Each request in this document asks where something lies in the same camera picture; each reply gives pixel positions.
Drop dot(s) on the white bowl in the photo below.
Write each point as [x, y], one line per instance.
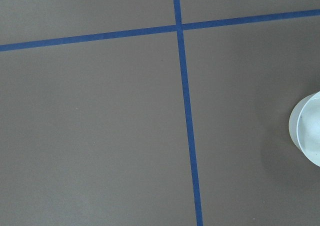
[304, 127]

